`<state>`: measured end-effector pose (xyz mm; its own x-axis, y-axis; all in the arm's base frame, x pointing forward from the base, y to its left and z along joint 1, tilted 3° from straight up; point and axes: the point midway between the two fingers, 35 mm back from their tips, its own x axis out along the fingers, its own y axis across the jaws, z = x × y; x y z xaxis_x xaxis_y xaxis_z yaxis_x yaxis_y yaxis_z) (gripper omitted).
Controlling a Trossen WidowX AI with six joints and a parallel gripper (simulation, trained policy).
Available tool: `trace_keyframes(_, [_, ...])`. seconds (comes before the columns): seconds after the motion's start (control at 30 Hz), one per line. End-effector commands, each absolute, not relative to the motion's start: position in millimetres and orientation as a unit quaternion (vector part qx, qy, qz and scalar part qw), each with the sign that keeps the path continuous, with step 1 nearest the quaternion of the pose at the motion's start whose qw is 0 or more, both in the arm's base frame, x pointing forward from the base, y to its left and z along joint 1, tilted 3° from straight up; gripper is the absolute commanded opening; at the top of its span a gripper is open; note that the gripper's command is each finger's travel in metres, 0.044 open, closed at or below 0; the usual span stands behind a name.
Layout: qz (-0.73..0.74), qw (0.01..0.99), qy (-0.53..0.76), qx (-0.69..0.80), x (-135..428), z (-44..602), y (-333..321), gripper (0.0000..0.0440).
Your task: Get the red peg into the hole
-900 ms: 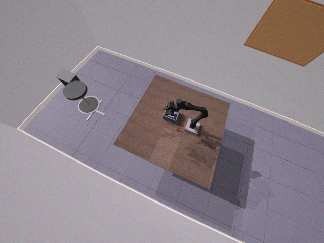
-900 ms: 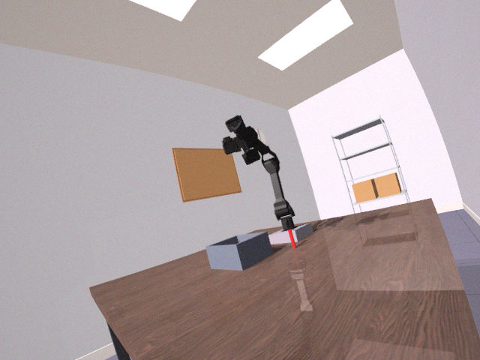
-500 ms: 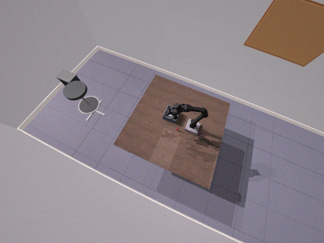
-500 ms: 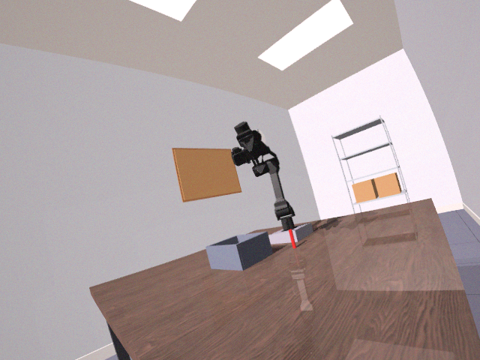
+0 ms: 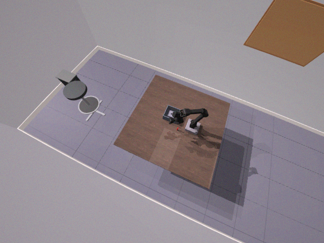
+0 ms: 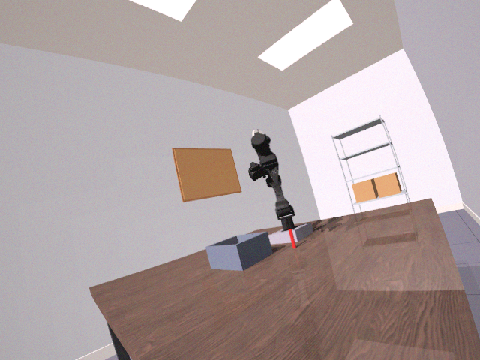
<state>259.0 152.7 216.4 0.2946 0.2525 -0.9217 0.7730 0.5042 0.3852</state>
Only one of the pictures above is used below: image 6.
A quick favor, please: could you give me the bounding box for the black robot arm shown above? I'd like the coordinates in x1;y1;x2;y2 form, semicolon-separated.
248;132;297;232

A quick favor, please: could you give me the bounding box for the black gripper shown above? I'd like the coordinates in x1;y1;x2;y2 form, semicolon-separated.
259;154;281;196

